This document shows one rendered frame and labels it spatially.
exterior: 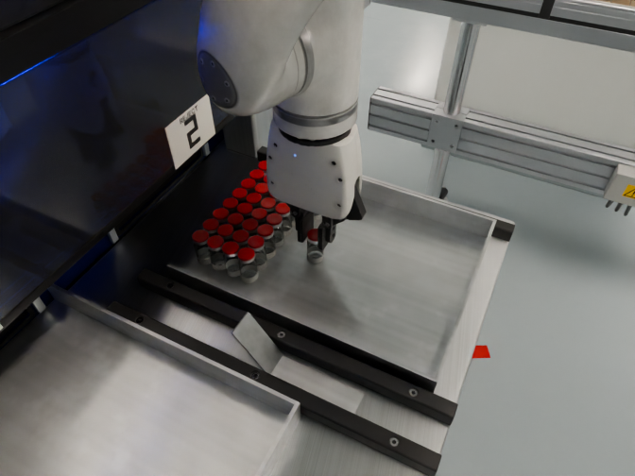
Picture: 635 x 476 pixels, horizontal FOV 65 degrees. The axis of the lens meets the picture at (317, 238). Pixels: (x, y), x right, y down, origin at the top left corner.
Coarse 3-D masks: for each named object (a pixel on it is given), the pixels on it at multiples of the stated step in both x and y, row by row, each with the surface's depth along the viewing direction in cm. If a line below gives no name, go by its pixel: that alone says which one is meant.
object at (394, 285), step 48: (384, 192) 71; (288, 240) 68; (336, 240) 68; (384, 240) 68; (432, 240) 68; (480, 240) 68; (240, 288) 62; (288, 288) 62; (336, 288) 62; (384, 288) 62; (432, 288) 62; (336, 336) 54; (384, 336) 57; (432, 336) 57; (432, 384) 51
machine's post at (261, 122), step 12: (240, 120) 76; (252, 120) 75; (264, 120) 78; (228, 132) 79; (240, 132) 78; (252, 132) 77; (264, 132) 79; (228, 144) 81; (240, 144) 80; (252, 144) 78; (264, 144) 80; (252, 156) 80
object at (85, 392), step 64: (64, 320) 59; (128, 320) 55; (0, 384) 53; (64, 384) 53; (128, 384) 53; (192, 384) 53; (256, 384) 50; (0, 448) 49; (64, 448) 49; (128, 448) 49; (192, 448) 49; (256, 448) 49
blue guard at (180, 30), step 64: (192, 0) 54; (64, 64) 43; (128, 64) 49; (192, 64) 58; (0, 128) 39; (64, 128) 45; (128, 128) 52; (0, 192) 41; (64, 192) 47; (128, 192) 55; (0, 256) 43; (64, 256) 50
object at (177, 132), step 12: (204, 96) 62; (192, 108) 60; (204, 108) 62; (180, 120) 59; (192, 120) 61; (204, 120) 63; (168, 132) 58; (180, 132) 60; (204, 132) 64; (180, 144) 60; (180, 156) 61
